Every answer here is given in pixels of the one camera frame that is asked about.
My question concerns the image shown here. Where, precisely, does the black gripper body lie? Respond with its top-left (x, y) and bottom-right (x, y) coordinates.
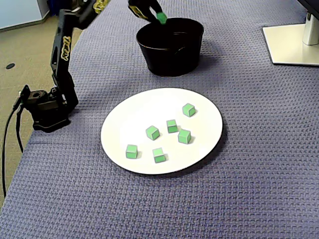
top-left (128, 0), bottom-right (150, 18)

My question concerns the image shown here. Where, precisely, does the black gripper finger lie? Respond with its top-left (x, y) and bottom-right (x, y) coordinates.
top-left (143, 9), bottom-right (160, 24)
top-left (147, 0), bottom-right (163, 16)

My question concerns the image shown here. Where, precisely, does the white round plate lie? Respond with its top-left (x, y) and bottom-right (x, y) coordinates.
top-left (100, 87), bottom-right (224, 175)

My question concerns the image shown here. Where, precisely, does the black metal pot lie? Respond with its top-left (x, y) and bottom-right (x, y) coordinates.
top-left (136, 17), bottom-right (204, 77)

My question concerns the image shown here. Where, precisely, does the blue container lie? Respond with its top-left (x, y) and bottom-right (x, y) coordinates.
top-left (46, 0), bottom-right (75, 12)

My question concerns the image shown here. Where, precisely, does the silver monitor stand base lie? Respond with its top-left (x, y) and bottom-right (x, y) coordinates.
top-left (262, 23), bottom-right (319, 67)

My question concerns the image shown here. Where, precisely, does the silver monitor stand column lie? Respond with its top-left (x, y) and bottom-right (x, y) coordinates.
top-left (303, 11), bottom-right (319, 46)

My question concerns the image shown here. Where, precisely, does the black monitor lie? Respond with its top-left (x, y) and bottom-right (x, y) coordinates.
top-left (296, 0), bottom-right (319, 15)

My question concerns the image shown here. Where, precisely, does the blue waffle cloth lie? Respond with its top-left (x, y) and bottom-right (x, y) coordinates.
top-left (0, 0), bottom-right (319, 239)

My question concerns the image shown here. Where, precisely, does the black cable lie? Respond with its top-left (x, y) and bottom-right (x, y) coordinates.
top-left (15, 109), bottom-right (25, 153)
top-left (1, 108), bottom-right (18, 198)

